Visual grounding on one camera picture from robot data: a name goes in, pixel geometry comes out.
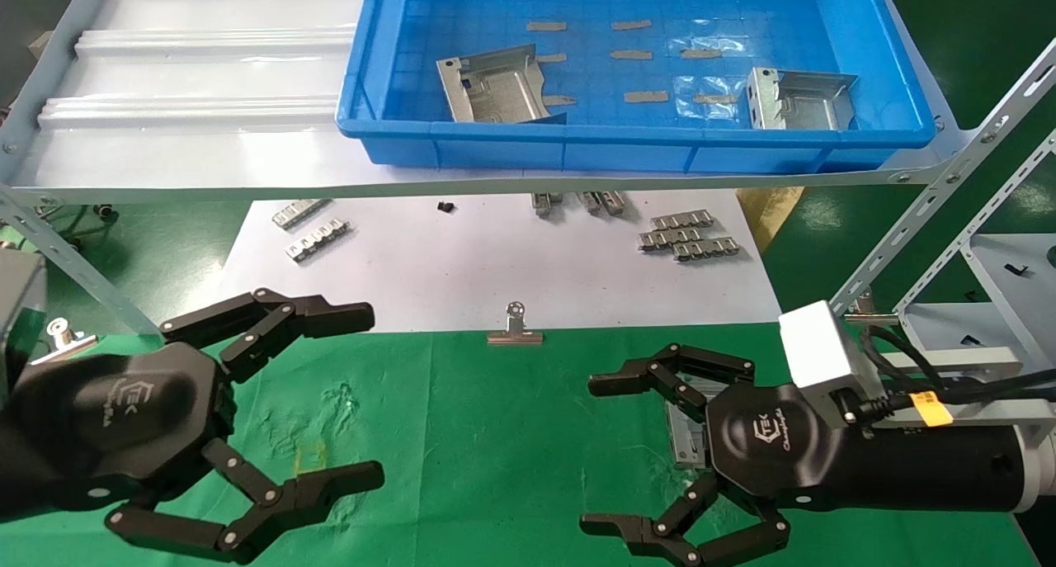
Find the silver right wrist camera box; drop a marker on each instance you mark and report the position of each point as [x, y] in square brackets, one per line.
[821, 352]

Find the silver binder clip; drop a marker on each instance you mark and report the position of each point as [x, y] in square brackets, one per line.
[516, 337]
[866, 318]
[62, 336]

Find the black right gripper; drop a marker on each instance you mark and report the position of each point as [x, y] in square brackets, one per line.
[775, 443]

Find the white paper sheet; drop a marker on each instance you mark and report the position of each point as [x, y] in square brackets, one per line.
[462, 262]

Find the grey lower rack shelf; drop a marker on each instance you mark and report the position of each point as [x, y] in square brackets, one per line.
[1015, 303]

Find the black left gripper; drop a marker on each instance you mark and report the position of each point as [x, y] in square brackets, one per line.
[124, 418]

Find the white glossy shelf panel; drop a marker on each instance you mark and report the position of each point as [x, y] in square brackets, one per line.
[206, 138]

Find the clear plastic film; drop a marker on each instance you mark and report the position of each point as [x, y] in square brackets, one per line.
[701, 87]

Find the green table cloth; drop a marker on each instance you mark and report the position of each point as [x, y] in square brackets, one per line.
[511, 451]

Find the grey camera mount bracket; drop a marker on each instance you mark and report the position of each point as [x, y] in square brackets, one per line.
[990, 414]

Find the bent sheet metal bracket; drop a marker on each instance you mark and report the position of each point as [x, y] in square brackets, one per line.
[804, 105]
[683, 443]
[495, 88]

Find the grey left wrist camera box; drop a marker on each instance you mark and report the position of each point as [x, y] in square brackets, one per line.
[16, 295]

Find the small metal clip strip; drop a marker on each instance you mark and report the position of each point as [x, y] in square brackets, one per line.
[682, 219]
[668, 238]
[613, 203]
[590, 202]
[544, 204]
[301, 213]
[705, 248]
[318, 239]

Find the brown cardboard piece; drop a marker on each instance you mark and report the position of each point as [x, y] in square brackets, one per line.
[771, 208]

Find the blue plastic tray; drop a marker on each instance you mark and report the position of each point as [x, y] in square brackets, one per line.
[462, 14]

